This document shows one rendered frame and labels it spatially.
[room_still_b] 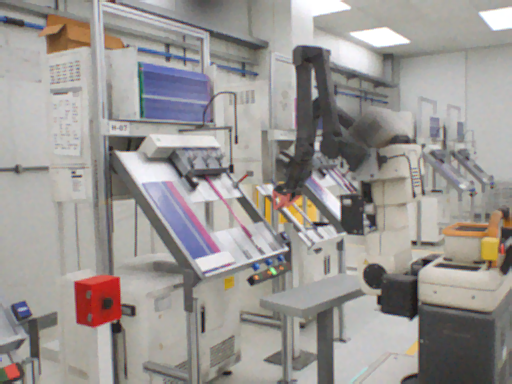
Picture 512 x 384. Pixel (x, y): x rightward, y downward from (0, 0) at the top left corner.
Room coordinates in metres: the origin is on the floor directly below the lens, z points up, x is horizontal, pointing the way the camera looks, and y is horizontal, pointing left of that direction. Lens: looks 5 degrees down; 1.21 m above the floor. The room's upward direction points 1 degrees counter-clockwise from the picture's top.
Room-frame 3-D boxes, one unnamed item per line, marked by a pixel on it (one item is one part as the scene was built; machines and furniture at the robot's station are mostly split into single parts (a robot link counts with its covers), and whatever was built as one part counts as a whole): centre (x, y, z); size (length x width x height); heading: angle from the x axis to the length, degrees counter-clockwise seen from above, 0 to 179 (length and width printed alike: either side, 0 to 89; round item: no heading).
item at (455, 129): (8.00, -3.03, 0.95); 1.36 x 0.82 x 1.90; 56
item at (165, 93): (2.63, 0.43, 1.52); 0.51 x 0.13 x 0.27; 146
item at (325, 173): (3.76, -0.40, 0.65); 1.01 x 0.73 x 1.29; 56
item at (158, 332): (2.65, 0.56, 0.31); 0.70 x 0.65 x 0.62; 146
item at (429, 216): (6.81, -2.21, 0.95); 1.36 x 0.82 x 1.90; 56
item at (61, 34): (2.70, 0.74, 1.82); 0.68 x 0.30 x 0.20; 146
